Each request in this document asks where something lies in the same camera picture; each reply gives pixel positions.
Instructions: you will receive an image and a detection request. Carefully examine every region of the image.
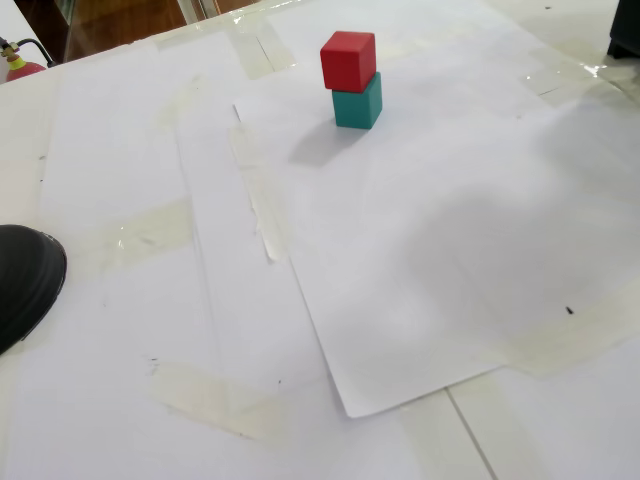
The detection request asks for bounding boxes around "red cube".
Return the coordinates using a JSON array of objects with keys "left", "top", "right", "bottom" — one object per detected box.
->
[{"left": 319, "top": 30, "right": 377, "bottom": 95}]

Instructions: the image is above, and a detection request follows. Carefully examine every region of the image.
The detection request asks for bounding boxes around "large white paper sheet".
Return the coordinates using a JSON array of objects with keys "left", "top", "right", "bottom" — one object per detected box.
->
[
  {"left": 0, "top": 32, "right": 351, "bottom": 480},
  {"left": 174, "top": 0, "right": 640, "bottom": 480}
]

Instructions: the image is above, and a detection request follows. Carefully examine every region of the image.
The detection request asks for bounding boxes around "brown wooden cabinet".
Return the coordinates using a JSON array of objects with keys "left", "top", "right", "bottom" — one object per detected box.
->
[{"left": 12, "top": 0, "right": 211, "bottom": 64}]

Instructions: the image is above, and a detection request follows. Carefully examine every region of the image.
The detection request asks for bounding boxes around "red fire extinguisher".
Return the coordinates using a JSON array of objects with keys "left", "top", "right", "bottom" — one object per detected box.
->
[{"left": 0, "top": 35, "right": 60, "bottom": 84}]

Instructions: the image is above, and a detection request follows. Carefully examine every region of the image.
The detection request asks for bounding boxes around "clear shiny tape strip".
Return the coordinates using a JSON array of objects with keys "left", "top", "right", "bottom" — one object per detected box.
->
[
  {"left": 522, "top": 47, "right": 626, "bottom": 109},
  {"left": 67, "top": 197, "right": 196, "bottom": 274}
]

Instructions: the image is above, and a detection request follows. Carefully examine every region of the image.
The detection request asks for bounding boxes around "small white paper sheet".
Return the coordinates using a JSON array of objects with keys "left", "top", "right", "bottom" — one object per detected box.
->
[{"left": 232, "top": 44, "right": 640, "bottom": 420}]

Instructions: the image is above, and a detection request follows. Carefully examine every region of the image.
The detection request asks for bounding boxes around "beige masking tape strip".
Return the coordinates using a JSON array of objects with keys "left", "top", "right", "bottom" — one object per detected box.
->
[
  {"left": 146, "top": 357, "right": 294, "bottom": 445},
  {"left": 227, "top": 122, "right": 292, "bottom": 265},
  {"left": 469, "top": 284, "right": 640, "bottom": 382},
  {"left": 152, "top": 73, "right": 209, "bottom": 134},
  {"left": 219, "top": 17, "right": 299, "bottom": 80},
  {"left": 399, "top": 372, "right": 506, "bottom": 480}
]

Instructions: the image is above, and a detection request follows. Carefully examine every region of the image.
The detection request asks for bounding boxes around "black round stand base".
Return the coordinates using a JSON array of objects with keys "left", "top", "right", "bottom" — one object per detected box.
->
[{"left": 0, "top": 224, "right": 68, "bottom": 357}]

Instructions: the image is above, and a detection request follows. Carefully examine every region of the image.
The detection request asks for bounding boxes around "teal blue cube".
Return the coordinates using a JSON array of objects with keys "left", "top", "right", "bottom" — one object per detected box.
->
[{"left": 331, "top": 71, "right": 384, "bottom": 131}]

